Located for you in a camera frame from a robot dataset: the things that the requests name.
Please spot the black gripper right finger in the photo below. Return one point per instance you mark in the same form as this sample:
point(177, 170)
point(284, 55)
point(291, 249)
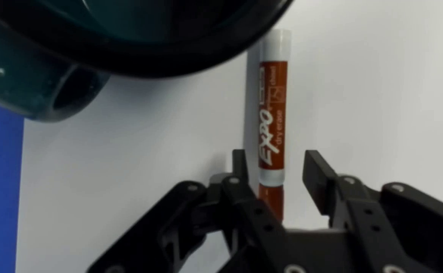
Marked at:
point(382, 217)

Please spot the orange Expo marker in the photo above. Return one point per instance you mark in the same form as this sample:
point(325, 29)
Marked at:
point(273, 111)

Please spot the dark blue enamel mug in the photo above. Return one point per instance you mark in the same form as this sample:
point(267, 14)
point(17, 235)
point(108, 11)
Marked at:
point(130, 35)

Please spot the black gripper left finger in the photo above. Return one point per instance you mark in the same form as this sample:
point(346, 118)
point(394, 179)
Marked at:
point(221, 228)

